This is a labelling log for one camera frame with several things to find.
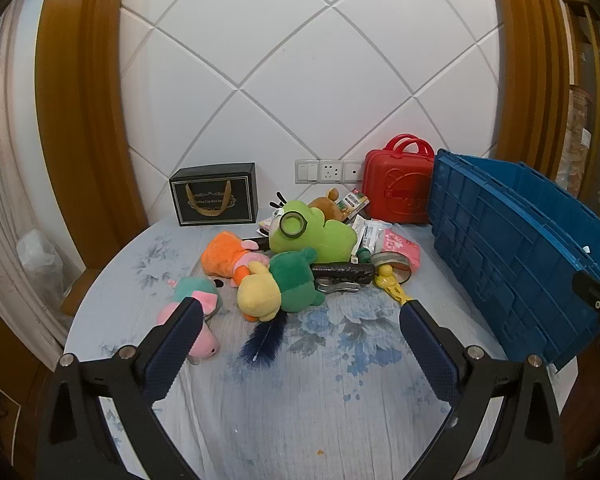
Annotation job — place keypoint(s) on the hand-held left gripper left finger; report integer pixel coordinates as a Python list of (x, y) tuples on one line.
[(172, 355)]

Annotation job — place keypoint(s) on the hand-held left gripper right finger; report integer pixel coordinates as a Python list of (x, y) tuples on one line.
[(430, 355)]

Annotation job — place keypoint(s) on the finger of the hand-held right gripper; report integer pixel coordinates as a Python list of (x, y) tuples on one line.
[(592, 290)]

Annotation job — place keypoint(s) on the teal pig plush toy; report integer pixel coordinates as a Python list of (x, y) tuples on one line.
[(195, 287)]

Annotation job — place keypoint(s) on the blue plastic crate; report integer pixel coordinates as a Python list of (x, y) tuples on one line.
[(505, 240)]

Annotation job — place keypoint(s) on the grey tape roll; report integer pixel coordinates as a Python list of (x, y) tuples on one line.
[(390, 257)]

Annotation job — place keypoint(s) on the metal clip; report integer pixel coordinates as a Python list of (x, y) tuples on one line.
[(335, 287)]

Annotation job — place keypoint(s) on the green yellow plush toy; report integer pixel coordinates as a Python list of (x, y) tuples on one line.
[(290, 280)]

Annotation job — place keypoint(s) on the green goggle plush toy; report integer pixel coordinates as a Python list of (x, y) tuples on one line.
[(325, 237)]

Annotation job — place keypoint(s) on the brown bear plush toy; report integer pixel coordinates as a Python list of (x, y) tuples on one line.
[(325, 205)]

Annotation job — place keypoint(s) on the yellow plastic toy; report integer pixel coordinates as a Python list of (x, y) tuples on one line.
[(385, 280)]

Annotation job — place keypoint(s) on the dark blue feather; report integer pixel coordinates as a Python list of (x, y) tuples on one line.
[(265, 340)]

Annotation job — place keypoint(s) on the orange pig plush toy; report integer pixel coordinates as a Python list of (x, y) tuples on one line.
[(220, 255)]

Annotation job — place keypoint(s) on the pink packet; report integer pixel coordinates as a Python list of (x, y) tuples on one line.
[(400, 247)]

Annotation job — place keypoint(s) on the small green bottle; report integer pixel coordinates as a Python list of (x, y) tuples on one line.
[(364, 255)]

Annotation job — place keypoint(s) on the black cylinder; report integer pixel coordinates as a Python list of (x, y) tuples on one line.
[(340, 272)]

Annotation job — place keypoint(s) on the white sachet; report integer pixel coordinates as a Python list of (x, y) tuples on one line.
[(267, 226), (372, 235)]

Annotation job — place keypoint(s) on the clear plastic bag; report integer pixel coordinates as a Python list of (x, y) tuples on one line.
[(40, 260)]

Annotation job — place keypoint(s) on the red small suitcase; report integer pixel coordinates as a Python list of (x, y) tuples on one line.
[(400, 190)]

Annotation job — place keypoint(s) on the small green printed box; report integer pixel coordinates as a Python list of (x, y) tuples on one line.
[(354, 203)]

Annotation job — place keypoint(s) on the black gift box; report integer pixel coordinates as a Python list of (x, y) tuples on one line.
[(212, 180)]

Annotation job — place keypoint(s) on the wooden slat partition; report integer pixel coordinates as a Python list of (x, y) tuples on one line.
[(590, 60)]

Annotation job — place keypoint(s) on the white curtain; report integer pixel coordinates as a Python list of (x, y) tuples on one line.
[(10, 185)]

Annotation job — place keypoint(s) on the white wall socket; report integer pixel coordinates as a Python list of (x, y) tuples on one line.
[(352, 172), (330, 171)]

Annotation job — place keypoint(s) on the wooden frame post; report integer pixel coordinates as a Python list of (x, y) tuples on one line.
[(525, 60), (80, 110)]

